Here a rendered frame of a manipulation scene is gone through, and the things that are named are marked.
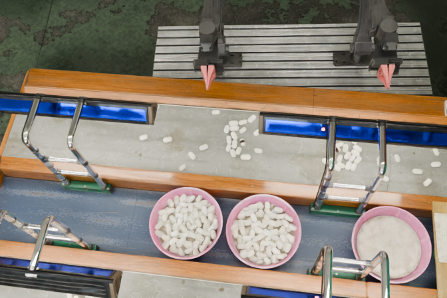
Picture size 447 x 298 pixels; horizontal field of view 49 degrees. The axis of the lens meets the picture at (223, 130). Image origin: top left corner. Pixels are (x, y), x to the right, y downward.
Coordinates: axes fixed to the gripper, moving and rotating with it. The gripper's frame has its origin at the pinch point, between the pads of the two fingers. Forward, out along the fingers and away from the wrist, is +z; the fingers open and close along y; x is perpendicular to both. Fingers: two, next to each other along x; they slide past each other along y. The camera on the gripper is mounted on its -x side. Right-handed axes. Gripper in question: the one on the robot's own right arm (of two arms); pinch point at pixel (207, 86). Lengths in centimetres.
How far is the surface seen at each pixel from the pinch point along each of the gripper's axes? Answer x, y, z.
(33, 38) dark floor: 109, -129, -101
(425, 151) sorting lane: 33, 80, 10
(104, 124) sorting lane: 33, -46, -2
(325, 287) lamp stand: -7, 35, 65
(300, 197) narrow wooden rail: 30, 33, 29
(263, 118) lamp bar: -3.5, 19.0, 13.8
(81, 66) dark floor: 109, -93, -79
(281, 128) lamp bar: -1.0, 24.5, 15.9
